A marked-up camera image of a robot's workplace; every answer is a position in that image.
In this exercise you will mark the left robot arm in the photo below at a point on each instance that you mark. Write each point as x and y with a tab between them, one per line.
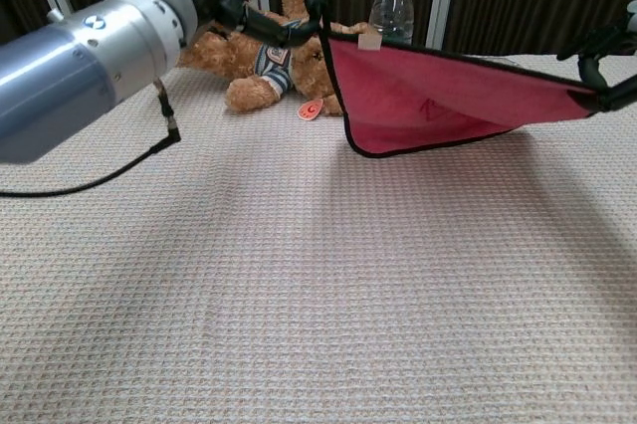
60	75

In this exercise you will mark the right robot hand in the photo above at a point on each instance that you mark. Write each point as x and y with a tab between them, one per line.
617	46

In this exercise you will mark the orange teddy hang tag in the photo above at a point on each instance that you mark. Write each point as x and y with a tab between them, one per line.
311	109

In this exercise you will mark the pink and black cloth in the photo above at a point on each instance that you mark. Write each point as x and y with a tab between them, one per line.
398	95

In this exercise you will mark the beige woven table cloth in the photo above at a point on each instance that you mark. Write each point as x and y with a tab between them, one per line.
249	294

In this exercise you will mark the brown teddy bear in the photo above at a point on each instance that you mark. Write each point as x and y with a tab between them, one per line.
249	90

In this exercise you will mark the water bottle green label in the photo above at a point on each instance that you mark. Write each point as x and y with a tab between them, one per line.
393	6

